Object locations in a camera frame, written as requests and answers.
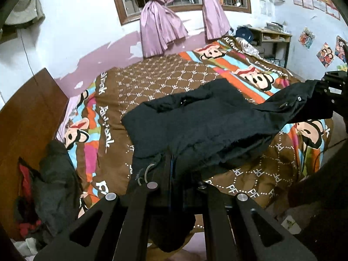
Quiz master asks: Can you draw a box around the black jacket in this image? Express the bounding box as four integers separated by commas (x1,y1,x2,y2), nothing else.
122,78,331,252

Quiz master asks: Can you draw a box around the dark clothes pile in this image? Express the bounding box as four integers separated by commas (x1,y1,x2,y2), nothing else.
26,140,81,243

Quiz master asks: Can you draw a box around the cartoon poster lower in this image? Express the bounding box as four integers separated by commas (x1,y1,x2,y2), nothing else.
316,42,335,68

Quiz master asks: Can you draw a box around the cartoon poster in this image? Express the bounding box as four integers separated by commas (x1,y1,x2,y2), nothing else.
316,42,335,68
298,27,316,50

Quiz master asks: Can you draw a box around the cartoon poster upper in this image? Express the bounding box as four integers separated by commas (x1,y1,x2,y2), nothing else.
298,27,316,50

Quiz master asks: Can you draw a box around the wooden desk shelf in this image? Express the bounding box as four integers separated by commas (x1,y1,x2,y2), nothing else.
248,27,292,68

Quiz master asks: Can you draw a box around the colourful monkey print blanket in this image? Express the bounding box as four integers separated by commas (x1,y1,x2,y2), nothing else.
59,37,333,211

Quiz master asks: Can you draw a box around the red bag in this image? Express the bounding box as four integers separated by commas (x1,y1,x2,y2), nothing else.
15,157,41,238

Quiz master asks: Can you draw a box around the blue cap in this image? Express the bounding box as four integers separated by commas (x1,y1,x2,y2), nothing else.
235,27,254,43

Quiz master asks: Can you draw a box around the pink curtain right panel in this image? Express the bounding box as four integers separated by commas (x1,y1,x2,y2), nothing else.
202,0,230,40

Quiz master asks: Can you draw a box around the pink curtain panel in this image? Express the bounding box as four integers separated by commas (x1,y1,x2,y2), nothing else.
202,0,230,40
140,0,187,58

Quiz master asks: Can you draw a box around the brown wooden headboard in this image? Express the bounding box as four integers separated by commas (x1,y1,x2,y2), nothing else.
0,68,69,239

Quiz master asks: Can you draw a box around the pink curtain left panel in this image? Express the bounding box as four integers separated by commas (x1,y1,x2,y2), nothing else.
140,0,187,58

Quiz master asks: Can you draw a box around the beige cloth on wall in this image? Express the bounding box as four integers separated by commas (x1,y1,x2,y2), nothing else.
4,0,45,28

